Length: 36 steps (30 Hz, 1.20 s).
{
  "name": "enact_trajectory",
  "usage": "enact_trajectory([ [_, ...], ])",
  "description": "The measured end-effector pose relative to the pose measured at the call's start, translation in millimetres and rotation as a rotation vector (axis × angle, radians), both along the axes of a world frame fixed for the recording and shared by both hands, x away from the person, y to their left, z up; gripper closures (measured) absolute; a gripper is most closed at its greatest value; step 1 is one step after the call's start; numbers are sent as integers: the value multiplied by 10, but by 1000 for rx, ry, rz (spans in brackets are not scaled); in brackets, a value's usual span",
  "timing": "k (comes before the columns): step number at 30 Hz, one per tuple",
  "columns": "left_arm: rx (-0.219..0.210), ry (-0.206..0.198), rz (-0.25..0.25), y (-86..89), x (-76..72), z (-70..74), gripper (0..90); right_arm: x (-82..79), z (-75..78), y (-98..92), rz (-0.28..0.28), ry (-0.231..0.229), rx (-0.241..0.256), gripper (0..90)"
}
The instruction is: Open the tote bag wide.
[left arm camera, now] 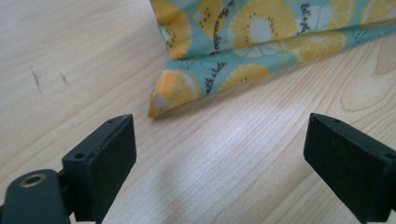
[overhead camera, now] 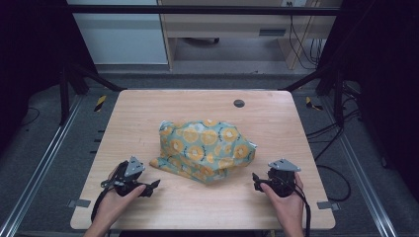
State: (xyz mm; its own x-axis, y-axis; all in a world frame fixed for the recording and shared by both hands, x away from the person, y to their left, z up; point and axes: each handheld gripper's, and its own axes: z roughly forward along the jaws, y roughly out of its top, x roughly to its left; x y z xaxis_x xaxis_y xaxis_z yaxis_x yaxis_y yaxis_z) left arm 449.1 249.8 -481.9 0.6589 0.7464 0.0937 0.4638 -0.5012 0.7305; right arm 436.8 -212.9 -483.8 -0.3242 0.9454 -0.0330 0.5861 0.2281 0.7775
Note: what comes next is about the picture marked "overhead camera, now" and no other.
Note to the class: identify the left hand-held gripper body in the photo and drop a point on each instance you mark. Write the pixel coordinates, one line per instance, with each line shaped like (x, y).
(129, 174)

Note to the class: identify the black metal stand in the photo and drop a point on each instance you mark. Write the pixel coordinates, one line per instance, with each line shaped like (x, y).
(64, 95)
(337, 98)

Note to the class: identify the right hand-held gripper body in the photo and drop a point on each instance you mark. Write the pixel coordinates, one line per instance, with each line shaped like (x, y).
(282, 179)

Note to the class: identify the person's right hand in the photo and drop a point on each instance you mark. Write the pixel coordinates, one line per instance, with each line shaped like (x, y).
(287, 205)

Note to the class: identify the white cabinet panel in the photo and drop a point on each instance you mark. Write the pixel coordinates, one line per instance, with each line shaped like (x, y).
(122, 36)

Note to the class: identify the grey tape strip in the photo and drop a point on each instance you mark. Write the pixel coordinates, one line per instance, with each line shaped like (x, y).
(328, 205)
(79, 203)

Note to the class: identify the aluminium floor rail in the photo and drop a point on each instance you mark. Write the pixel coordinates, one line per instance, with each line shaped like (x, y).
(362, 177)
(36, 168)

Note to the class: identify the person's left hand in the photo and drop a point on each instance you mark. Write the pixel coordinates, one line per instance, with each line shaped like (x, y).
(113, 205)

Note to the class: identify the beige wooden desk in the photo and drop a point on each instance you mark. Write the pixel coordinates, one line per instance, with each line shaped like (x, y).
(227, 24)

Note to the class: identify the grey round table grommet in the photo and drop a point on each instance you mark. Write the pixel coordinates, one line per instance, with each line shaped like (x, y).
(238, 103)

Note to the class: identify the orange-print green cloth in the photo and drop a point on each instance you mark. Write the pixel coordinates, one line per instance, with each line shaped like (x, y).
(206, 149)

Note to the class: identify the black horizontal frame bar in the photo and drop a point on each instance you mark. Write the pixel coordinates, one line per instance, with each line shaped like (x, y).
(197, 9)

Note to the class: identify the yellow black striped tape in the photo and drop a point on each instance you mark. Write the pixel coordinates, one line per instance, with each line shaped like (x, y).
(311, 103)
(100, 102)

